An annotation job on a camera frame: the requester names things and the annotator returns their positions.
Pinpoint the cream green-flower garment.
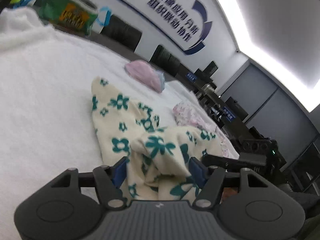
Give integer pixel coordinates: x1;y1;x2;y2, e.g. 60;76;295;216
92;77;222;202

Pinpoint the green zipper bag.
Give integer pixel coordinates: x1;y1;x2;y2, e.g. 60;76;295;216
11;0;112;36

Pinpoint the person right hand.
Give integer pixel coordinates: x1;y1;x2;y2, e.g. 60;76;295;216
220;187;238;203

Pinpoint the pink floral garment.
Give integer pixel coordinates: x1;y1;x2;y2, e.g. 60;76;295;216
173;101;240;159

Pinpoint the white terry towel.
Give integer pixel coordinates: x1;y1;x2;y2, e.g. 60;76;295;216
0;6;239;205

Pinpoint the pink garment blue trim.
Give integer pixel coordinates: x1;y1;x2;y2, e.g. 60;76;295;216
124;60;165;94

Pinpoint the black office chair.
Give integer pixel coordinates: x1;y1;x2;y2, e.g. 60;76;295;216
150;44;181;77
100;15;142;51

